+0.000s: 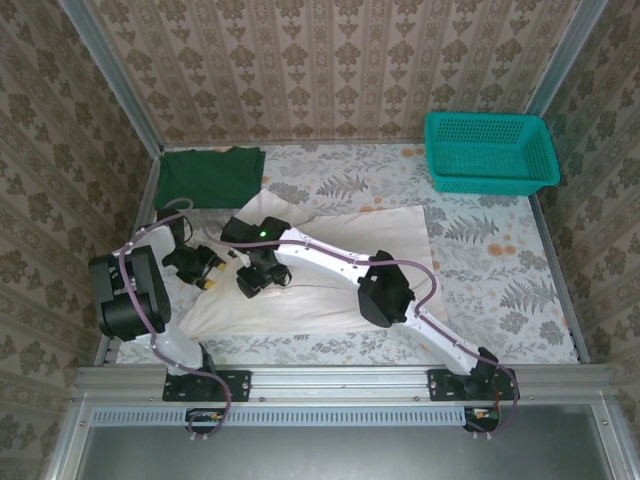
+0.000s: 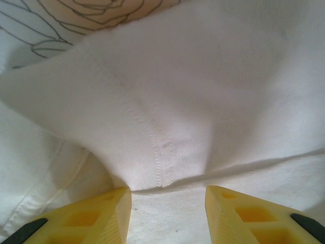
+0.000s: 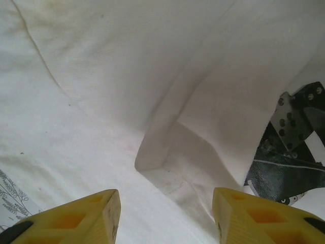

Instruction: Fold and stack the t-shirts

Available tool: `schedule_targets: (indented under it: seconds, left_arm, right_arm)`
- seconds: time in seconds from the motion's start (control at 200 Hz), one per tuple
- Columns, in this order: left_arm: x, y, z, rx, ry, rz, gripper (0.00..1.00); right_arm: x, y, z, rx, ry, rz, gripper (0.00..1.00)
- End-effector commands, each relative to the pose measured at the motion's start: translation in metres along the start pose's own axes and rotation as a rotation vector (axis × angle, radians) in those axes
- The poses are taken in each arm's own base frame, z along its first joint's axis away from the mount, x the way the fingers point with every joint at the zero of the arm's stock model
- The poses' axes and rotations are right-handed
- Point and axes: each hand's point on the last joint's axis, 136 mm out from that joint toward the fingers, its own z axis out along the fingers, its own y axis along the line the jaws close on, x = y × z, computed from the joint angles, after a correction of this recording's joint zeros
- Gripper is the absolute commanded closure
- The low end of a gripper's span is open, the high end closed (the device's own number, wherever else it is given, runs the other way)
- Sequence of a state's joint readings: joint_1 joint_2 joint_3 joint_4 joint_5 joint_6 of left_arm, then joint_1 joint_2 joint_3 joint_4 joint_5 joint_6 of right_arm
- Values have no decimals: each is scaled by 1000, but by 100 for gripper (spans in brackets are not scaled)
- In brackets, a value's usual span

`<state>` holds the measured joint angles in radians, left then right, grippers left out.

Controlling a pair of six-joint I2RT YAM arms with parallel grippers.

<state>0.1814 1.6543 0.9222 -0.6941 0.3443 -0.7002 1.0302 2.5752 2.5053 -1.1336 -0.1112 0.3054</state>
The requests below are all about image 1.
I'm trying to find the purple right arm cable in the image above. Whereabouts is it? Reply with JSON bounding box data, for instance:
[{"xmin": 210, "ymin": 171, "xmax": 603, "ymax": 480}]
[{"xmin": 204, "ymin": 222, "xmax": 520, "ymax": 437}]

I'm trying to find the aluminium corner post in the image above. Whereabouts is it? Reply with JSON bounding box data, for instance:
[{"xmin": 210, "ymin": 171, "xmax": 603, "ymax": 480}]
[
  {"xmin": 527, "ymin": 0, "xmax": 601, "ymax": 119},
  {"xmin": 64, "ymin": 0, "xmax": 166, "ymax": 154}
]

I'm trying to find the white slotted cable duct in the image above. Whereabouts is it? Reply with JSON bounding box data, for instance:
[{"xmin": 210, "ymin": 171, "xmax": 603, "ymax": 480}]
[{"xmin": 92, "ymin": 405, "xmax": 467, "ymax": 427}]

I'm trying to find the teal plastic basket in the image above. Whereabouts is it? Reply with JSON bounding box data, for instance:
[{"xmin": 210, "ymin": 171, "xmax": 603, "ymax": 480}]
[{"xmin": 423, "ymin": 110, "xmax": 560, "ymax": 196}]

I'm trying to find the grey metal panel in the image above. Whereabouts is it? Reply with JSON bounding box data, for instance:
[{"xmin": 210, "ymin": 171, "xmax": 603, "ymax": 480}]
[{"xmin": 47, "ymin": 399, "xmax": 640, "ymax": 480}]

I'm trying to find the aluminium left side rail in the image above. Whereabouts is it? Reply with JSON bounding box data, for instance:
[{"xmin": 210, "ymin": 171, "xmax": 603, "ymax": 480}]
[{"xmin": 97, "ymin": 149, "xmax": 166, "ymax": 369}]

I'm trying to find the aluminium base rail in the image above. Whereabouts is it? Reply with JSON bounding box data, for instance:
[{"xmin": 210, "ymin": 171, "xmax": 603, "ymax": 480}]
[{"xmin": 72, "ymin": 363, "xmax": 614, "ymax": 402}]

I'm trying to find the white t-shirt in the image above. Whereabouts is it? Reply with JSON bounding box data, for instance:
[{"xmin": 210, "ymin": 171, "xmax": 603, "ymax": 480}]
[{"xmin": 177, "ymin": 187, "xmax": 444, "ymax": 336}]

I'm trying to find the aluminium right side rail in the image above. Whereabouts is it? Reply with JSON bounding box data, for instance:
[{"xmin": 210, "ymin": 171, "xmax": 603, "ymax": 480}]
[{"xmin": 529, "ymin": 192, "xmax": 594, "ymax": 366}]

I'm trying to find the aluminium left corner post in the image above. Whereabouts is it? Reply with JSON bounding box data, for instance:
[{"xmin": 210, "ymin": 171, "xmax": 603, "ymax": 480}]
[{"xmin": 64, "ymin": 0, "xmax": 166, "ymax": 154}]

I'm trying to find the folded green t-shirt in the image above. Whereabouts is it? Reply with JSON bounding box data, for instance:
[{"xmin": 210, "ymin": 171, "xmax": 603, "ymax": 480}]
[{"xmin": 153, "ymin": 146, "xmax": 266, "ymax": 211}]

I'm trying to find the aluminium right corner post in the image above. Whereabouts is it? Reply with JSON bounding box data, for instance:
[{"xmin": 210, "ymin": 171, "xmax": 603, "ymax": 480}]
[{"xmin": 527, "ymin": 0, "xmax": 601, "ymax": 119}]

